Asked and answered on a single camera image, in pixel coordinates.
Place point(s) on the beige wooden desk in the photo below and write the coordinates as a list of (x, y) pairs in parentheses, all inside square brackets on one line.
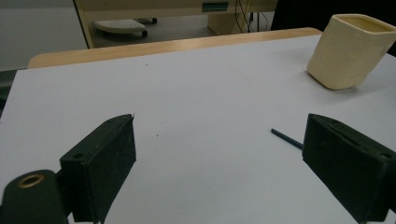
[(155, 6)]

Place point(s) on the cream square cup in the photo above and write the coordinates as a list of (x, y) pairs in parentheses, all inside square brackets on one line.
[(345, 53)]

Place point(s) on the black curtain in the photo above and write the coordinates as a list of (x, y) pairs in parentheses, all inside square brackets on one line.
[(299, 12)]

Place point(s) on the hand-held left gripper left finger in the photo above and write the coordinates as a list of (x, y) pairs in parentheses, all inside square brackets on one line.
[(102, 161)]

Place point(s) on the white wheeled dolly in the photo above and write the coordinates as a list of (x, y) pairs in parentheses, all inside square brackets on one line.
[(120, 26)]

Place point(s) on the teal metal bracket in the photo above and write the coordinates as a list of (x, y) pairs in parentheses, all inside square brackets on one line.
[(214, 6)]

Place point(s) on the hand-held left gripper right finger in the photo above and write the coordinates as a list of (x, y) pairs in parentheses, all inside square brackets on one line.
[(345, 161)]

